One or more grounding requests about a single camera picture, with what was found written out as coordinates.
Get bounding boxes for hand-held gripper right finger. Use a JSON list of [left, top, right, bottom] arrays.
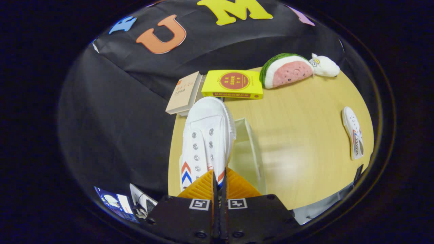
[[219, 167, 300, 244]]

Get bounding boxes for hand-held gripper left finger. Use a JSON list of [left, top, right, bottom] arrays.
[[142, 169, 220, 244]]

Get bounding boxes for green fabric storage box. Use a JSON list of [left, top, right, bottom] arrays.
[[232, 117, 268, 196]]

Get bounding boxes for white canvas shoe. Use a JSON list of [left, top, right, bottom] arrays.
[[179, 97, 237, 194], [342, 106, 365, 160]]

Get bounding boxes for white black printed sheet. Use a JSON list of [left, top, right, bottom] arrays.
[[130, 184, 159, 219]]

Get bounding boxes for blue printed poster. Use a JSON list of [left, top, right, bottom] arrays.
[[94, 186, 139, 222]]

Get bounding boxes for black backdrop cloth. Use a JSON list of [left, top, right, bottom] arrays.
[[58, 0, 350, 204]]

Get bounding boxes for beige book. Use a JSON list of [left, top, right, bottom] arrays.
[[165, 71, 203, 115]]

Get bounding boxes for yellow book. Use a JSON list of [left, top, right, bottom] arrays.
[[201, 69, 264, 99]]

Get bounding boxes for watermelon slice plush toy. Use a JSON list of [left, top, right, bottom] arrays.
[[259, 53, 314, 89]]

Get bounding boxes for white plush toy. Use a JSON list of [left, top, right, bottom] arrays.
[[309, 53, 340, 78]]

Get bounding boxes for dark table bracket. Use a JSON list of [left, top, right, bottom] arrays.
[[353, 164, 364, 185]]

